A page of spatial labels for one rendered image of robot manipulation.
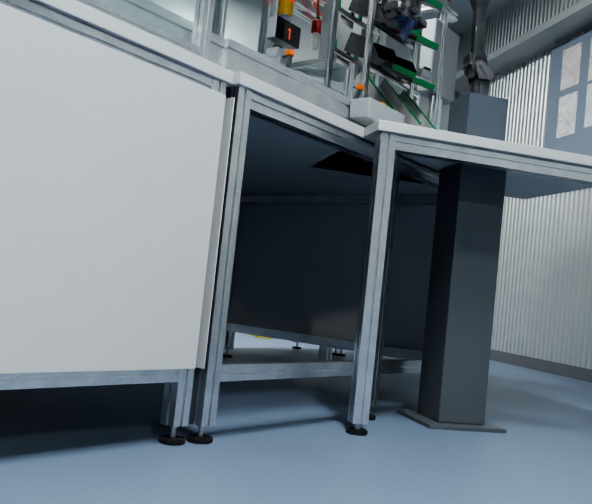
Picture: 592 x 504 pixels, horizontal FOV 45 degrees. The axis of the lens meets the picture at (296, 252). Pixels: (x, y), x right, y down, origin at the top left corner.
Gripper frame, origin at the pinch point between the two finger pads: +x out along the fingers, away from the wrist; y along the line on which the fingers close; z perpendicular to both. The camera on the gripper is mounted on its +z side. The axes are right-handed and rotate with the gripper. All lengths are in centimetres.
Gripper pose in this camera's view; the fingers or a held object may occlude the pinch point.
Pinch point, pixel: (404, 30)
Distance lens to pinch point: 246.6
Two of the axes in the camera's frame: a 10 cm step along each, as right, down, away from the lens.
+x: -1.0, 9.9, -0.6
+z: -7.8, -0.5, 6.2
